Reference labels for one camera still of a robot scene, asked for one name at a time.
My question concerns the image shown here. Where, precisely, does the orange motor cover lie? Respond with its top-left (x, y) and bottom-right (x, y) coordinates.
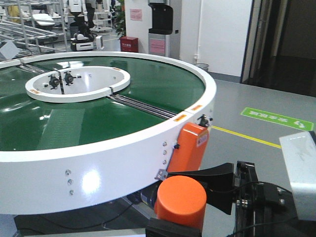
top-left (167, 122), bottom-right (209, 172)

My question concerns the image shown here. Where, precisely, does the white control box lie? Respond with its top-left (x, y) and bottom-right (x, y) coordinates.
top-left (0, 40), bottom-right (20, 60)

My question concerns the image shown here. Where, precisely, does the metal mesh waste bin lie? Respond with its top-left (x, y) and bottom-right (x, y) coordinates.
top-left (195, 63), bottom-right (209, 72)

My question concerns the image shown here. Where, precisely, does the metal roller rack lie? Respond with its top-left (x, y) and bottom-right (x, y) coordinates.
top-left (0, 0), bottom-right (70, 59)

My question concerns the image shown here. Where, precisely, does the red fire extinguisher box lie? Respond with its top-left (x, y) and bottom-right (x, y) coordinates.
top-left (119, 37), bottom-right (138, 53)

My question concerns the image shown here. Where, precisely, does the potted green plant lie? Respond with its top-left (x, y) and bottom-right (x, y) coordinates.
top-left (115, 0), bottom-right (126, 38)

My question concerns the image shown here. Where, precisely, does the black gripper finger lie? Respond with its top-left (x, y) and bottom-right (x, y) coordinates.
top-left (167, 162), bottom-right (234, 215)
top-left (145, 218), bottom-right (202, 237)

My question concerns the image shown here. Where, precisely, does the black water dispenser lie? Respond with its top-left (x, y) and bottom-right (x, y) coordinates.
top-left (148, 0), bottom-right (173, 57)

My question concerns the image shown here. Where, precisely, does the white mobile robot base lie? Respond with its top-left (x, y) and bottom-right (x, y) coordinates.
top-left (70, 13), bottom-right (94, 51)

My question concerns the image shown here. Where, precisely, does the orange cylindrical capacitor 4680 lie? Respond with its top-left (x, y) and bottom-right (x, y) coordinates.
top-left (155, 176), bottom-right (207, 230)

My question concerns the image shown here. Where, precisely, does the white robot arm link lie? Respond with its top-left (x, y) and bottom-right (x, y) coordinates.
top-left (279, 131), bottom-right (316, 221)

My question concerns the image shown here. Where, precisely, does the round green conveyor table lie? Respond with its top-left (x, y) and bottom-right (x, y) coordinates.
top-left (0, 51), bottom-right (216, 215)

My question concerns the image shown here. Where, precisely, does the white inner conveyor ring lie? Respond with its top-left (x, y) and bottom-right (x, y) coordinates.
top-left (25, 66), bottom-right (131, 103)

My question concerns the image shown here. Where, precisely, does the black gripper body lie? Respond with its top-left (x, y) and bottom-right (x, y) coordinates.
top-left (232, 161), bottom-right (316, 237)

